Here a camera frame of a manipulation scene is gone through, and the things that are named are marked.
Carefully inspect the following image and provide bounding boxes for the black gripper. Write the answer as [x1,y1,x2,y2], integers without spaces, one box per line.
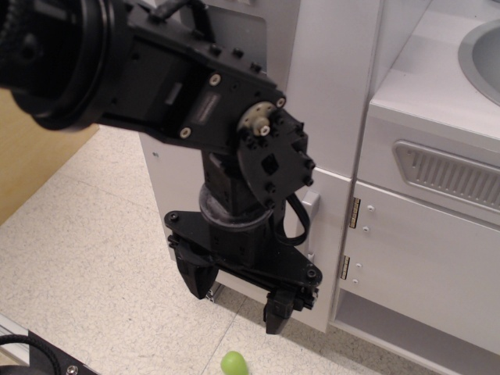
[164,184,323,334]

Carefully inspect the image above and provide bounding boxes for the grey fridge door handle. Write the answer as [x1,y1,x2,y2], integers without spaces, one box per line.
[298,190,320,263]

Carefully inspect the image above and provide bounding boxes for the white low fridge door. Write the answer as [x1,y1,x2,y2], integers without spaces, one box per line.
[139,134,351,332]

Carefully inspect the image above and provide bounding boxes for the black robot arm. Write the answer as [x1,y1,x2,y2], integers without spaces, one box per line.
[1,1,322,334]

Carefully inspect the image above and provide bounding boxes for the green toy fruit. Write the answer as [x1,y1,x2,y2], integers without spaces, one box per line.
[220,351,249,375]

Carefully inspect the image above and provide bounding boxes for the lower brass hinge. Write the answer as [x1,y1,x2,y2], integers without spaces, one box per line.
[340,255,350,280]

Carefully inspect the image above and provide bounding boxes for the brass hinge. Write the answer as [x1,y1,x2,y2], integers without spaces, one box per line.
[340,255,350,280]
[349,197,361,229]

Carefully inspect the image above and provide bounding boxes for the upper brass hinge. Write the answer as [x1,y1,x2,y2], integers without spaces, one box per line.
[349,197,361,229]

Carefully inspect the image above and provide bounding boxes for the white oven door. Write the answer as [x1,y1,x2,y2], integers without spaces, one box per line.
[341,183,499,352]

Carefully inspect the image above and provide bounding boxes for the white toy kitchen cabinet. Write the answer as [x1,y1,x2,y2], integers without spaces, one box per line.
[137,0,500,375]

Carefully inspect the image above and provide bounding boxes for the light wooden panel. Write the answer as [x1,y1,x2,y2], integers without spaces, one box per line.
[1,89,99,223]

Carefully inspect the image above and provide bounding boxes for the grey vent panel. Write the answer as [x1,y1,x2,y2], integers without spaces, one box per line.
[392,140,499,212]

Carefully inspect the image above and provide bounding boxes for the grey round sink basin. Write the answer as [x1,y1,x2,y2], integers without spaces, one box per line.
[458,20,499,105]

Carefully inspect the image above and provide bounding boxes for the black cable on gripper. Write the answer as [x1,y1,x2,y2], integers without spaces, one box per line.
[273,195,312,247]

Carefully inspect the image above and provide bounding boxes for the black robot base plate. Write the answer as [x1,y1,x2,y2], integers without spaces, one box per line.
[1,331,98,375]

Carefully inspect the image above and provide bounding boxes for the aluminium rail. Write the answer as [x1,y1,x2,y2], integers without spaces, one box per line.
[0,313,32,366]

